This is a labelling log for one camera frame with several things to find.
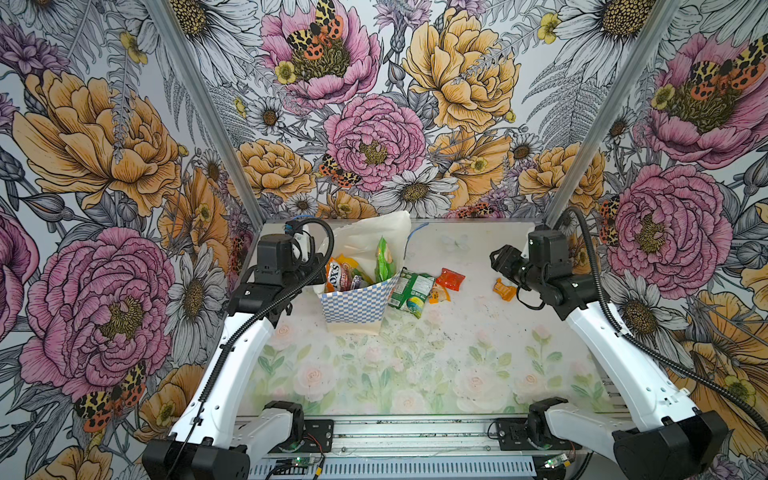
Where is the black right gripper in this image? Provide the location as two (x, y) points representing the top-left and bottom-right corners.
(489, 244), (546, 293)

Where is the small orange snack packet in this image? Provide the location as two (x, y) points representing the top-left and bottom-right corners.
(493, 278), (518, 302)

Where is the red snack packet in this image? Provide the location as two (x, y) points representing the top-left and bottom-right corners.
(436, 268), (466, 292)

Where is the orange white snack packet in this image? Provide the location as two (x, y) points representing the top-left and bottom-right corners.
(325, 258), (352, 293)

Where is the yellow orange snack bag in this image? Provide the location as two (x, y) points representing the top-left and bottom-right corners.
(336, 255), (360, 271)

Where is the blue checkered paper bag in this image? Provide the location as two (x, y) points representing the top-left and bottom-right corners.
(315, 211), (411, 335)

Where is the green white snack packet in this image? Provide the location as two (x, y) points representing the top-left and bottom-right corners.
(388, 269), (435, 318)

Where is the green Lays chips bag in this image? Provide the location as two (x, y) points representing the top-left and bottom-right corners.
(375, 237), (396, 283)

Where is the small orange white candy packet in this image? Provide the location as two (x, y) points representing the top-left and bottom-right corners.
(428, 284), (451, 304)

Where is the purple candy packet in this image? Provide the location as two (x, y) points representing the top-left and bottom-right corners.
(350, 275), (370, 290)

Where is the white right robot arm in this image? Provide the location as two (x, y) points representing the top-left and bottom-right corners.
(490, 229), (729, 479)

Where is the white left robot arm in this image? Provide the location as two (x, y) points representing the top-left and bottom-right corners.
(141, 229), (324, 479)

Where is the floral table mat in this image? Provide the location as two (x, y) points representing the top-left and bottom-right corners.
(239, 297), (611, 416)

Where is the black left corrugated cable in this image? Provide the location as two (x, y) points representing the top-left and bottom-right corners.
(197, 217), (336, 403)

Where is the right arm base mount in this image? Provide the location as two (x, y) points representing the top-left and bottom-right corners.
(486, 417), (582, 452)

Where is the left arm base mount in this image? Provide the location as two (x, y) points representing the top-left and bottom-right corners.
(276, 419), (335, 453)

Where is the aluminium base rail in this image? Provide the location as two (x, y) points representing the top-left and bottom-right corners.
(249, 407), (633, 479)

